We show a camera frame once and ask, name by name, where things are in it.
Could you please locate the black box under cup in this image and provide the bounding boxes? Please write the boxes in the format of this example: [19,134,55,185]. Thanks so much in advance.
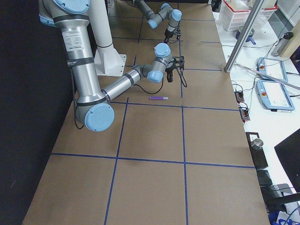
[246,132,268,170]

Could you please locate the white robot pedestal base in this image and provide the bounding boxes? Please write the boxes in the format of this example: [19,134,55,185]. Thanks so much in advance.
[88,0,126,76]

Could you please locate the wrist black camera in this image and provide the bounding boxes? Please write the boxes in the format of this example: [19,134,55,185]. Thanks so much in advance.
[173,56,185,70]

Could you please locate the lower blue teach pendant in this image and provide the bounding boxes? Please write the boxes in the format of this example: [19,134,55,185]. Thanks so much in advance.
[256,80,295,112]

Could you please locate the blue teach pendant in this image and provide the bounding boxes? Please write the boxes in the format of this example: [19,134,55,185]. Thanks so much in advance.
[256,80,295,112]
[257,57,288,82]

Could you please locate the lower black power strip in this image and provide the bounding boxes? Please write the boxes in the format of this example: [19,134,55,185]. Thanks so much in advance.
[239,106,250,122]

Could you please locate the black desk items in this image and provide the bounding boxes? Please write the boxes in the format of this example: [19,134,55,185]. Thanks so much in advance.
[256,170,300,213]

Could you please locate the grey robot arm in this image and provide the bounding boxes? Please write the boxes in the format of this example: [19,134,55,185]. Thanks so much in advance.
[132,0,182,44]
[39,0,175,132]

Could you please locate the aluminium frame post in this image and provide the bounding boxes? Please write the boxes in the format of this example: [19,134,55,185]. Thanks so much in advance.
[224,0,265,73]

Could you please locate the grey water bottle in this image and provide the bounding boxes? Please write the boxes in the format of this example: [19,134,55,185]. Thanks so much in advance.
[271,31,294,57]

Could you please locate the upper black power strip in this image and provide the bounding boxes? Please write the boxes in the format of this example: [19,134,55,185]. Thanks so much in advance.
[234,90,244,103]

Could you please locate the purple marker pen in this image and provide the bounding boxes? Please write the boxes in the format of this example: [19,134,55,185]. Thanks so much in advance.
[149,96,168,100]

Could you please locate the blue frying pan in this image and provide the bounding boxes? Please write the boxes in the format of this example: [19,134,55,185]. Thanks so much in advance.
[235,26,257,45]

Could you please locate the red white plastic basket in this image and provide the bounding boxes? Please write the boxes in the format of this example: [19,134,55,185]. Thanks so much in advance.
[218,0,278,31]

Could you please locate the upper blue teach pendant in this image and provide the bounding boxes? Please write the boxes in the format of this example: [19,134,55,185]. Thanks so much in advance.
[257,57,288,82]

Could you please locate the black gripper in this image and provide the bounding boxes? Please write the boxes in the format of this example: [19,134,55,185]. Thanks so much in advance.
[165,58,176,83]
[164,29,180,44]

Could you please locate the black monitor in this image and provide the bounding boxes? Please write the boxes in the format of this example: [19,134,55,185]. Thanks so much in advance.
[274,132,300,192]

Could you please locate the black power strip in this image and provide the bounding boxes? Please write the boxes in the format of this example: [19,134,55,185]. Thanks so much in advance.
[239,106,250,122]
[234,90,244,103]

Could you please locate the steel cup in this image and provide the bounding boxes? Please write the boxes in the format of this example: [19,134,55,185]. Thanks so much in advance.
[250,138,264,150]

